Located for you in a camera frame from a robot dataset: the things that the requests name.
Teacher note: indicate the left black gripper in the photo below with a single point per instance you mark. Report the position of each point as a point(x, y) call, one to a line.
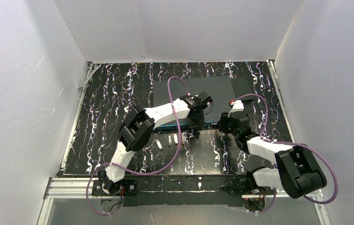
point(198, 116)

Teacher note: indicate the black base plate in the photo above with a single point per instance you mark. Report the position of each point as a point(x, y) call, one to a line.
point(234, 200)

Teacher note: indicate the small black network switch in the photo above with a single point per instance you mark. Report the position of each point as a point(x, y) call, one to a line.
point(241, 86)

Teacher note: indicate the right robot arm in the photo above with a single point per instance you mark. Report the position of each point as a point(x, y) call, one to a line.
point(297, 172)

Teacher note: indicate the large teal network switch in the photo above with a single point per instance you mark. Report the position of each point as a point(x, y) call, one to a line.
point(219, 88)

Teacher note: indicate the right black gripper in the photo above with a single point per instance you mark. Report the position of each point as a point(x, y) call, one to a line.
point(226, 124)

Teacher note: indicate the aluminium front rail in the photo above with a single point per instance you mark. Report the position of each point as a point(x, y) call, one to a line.
point(74, 187)

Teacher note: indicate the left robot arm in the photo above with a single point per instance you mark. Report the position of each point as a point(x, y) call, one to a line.
point(136, 130)

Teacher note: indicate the metal wrench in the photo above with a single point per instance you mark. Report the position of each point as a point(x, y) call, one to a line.
point(92, 68)

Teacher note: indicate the small silver plug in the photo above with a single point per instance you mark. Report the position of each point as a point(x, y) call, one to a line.
point(170, 143)
point(183, 142)
point(159, 145)

